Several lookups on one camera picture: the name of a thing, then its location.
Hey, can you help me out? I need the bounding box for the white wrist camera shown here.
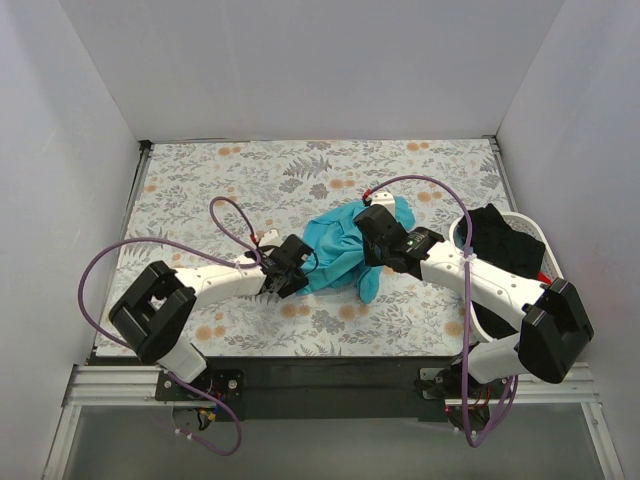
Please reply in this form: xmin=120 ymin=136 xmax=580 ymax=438
xmin=256 ymin=229 xmax=283 ymax=249
xmin=362 ymin=189 xmax=395 ymax=209

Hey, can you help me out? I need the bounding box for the red t shirt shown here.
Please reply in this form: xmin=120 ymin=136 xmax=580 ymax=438
xmin=537 ymin=271 xmax=553 ymax=285

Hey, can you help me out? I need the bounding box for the white laundry basket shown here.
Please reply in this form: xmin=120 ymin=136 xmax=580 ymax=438
xmin=449 ymin=208 xmax=560 ymax=342

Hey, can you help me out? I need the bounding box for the floral table cloth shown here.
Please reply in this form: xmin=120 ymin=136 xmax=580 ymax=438
xmin=107 ymin=139 xmax=509 ymax=356

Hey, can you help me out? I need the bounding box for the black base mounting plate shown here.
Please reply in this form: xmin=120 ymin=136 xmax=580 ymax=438
xmin=154 ymin=354 xmax=506 ymax=424

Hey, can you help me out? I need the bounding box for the teal t shirt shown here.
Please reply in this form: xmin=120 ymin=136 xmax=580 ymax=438
xmin=294 ymin=196 xmax=417 ymax=304

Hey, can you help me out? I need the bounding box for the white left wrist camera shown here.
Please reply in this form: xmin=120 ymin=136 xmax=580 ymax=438
xmin=256 ymin=229 xmax=283 ymax=249

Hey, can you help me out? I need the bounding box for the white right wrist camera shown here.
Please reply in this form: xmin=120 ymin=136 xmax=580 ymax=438
xmin=362 ymin=189 xmax=395 ymax=209

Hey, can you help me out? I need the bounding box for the aluminium front rail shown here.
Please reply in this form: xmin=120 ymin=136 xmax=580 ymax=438
xmin=43 ymin=364 xmax=624 ymax=479

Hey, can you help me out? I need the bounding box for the black t shirt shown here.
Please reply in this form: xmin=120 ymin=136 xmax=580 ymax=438
xmin=469 ymin=203 xmax=546 ymax=279

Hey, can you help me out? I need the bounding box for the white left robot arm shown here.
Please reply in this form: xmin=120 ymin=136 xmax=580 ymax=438
xmin=108 ymin=230 xmax=317 ymax=400

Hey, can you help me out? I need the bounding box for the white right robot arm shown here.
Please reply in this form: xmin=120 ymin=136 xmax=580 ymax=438
xmin=354 ymin=205 xmax=594 ymax=398

